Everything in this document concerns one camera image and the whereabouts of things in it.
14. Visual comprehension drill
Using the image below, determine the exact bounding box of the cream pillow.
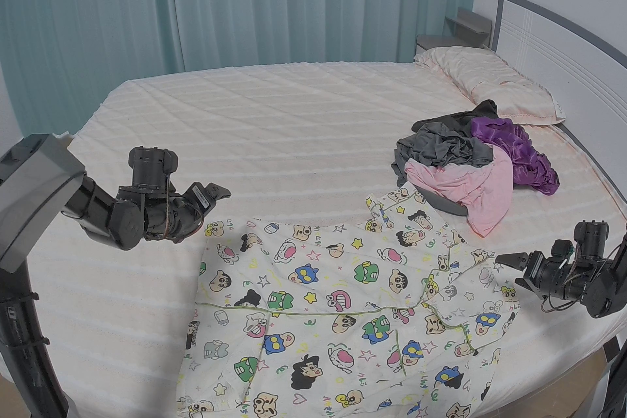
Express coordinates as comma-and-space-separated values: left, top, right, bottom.
414, 46, 566, 126

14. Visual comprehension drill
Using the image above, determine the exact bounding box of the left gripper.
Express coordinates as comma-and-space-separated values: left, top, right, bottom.
169, 183, 232, 241

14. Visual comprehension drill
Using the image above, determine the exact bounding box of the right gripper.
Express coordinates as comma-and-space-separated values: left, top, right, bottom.
494, 251, 572, 305

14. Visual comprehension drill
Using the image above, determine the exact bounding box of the black garment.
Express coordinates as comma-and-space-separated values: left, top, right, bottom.
411, 99, 499, 133

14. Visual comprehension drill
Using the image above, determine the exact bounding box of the white printed pyjama top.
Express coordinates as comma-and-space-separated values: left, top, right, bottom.
176, 192, 521, 418

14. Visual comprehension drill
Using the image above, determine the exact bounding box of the black cable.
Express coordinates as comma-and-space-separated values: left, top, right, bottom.
540, 294, 584, 315

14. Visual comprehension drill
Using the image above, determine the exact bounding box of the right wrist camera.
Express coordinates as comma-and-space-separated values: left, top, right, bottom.
550, 239, 576, 266

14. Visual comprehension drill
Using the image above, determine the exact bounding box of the pink garment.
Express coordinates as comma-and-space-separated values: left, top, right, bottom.
404, 146, 514, 238

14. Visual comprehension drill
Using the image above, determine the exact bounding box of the dark grey garment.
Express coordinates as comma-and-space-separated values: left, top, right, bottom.
390, 115, 494, 218

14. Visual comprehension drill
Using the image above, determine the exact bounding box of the bed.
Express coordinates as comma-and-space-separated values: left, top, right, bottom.
22, 0, 627, 418

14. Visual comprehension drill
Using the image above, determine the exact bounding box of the grey bedside table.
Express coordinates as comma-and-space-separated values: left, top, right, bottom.
416, 7, 493, 54

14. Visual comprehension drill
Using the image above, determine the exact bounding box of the purple garment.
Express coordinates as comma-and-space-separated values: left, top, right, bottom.
470, 116, 560, 197

